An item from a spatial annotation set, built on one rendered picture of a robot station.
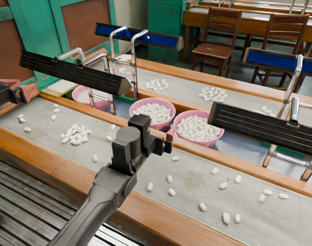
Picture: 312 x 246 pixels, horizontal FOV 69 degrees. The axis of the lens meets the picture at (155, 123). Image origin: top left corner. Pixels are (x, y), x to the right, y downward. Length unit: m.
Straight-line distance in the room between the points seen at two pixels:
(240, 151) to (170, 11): 2.73
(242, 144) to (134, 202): 0.68
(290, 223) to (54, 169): 0.94
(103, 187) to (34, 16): 1.24
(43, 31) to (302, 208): 1.60
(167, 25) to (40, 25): 2.40
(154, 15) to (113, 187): 3.39
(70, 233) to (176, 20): 3.37
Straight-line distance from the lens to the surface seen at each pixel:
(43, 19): 1.62
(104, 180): 0.53
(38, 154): 1.17
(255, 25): 3.42
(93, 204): 0.51
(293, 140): 0.77
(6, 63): 1.52
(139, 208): 0.88
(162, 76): 1.73
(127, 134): 0.53
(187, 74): 1.71
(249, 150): 1.28
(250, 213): 0.96
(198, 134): 1.19
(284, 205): 1.04
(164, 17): 3.69
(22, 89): 0.97
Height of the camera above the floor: 1.52
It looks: 39 degrees down
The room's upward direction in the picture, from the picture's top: straight up
